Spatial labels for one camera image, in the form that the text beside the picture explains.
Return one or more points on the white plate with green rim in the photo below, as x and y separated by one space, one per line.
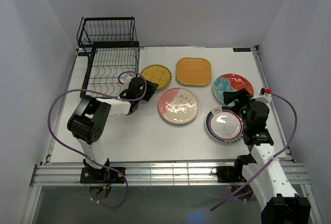
223 125

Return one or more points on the orange square woven tray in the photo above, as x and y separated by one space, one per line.
193 71

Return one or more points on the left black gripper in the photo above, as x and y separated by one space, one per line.
151 87

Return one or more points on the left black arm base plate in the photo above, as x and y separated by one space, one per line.
104 177

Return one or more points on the aluminium frame rail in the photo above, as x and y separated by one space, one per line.
150 174

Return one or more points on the blue table label sticker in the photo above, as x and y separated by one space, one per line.
241 50

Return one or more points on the green-rimmed round bamboo plate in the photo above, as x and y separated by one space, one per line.
157 74

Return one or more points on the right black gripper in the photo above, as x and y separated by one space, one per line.
230 96

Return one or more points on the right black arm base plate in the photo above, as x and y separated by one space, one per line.
228 174

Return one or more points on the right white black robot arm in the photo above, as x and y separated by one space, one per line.
261 168

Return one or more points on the black wire dish rack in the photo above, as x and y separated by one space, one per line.
111 47

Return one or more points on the red and teal floral plate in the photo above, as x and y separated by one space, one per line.
230 82

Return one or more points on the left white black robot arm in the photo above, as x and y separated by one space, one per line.
89 119

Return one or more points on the pink and cream ceramic plate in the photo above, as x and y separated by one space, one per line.
178 106

